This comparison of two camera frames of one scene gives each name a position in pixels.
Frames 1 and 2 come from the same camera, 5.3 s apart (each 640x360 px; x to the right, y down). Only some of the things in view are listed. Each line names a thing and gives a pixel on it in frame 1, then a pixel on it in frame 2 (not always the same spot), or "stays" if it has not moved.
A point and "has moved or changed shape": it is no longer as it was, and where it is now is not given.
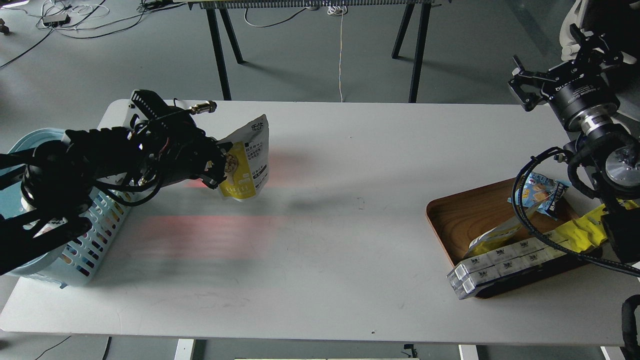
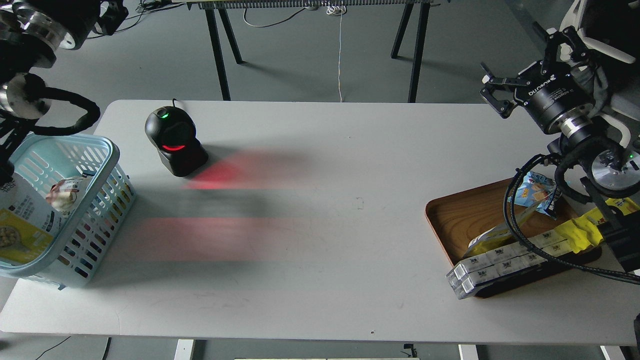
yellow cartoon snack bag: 588,230 stays
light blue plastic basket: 76,263 stays
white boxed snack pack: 463,282 stays
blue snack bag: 540,192 stays
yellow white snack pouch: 247,167 has moved or changed shape
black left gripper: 168,143 to 66,23
